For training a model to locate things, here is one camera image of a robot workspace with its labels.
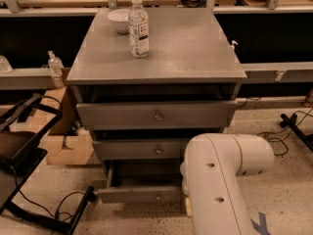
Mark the clear sanitizer pump bottle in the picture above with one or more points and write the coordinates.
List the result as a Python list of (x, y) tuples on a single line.
[(55, 64)]

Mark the grey drawer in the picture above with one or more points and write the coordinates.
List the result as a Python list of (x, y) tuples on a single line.
[(133, 149), (140, 181), (156, 115)]

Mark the grey top drawer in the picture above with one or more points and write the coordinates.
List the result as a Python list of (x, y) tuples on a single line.
[(156, 115)]

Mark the clear plastic water bottle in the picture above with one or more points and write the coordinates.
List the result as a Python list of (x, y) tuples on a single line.
[(138, 21)]

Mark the white bowl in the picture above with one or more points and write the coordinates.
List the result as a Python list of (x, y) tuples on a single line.
[(119, 20)]

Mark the cardboard box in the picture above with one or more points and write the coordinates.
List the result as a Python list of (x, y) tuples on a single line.
[(68, 142)]

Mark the grey middle drawer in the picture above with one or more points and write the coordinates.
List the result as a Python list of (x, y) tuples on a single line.
[(133, 149)]

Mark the grey bottom drawer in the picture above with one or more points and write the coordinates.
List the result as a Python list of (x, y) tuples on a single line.
[(140, 181)]

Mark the black stand leg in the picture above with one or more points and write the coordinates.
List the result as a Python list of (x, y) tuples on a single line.
[(290, 122)]

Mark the white pump dispenser top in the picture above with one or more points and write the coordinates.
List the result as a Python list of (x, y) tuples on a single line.
[(234, 44)]

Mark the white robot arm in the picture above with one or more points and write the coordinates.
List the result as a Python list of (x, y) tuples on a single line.
[(212, 163)]

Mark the grey drawer cabinet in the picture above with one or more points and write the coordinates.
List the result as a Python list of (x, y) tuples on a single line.
[(189, 60)]

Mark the black cart frame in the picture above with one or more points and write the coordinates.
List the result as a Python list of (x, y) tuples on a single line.
[(20, 155)]

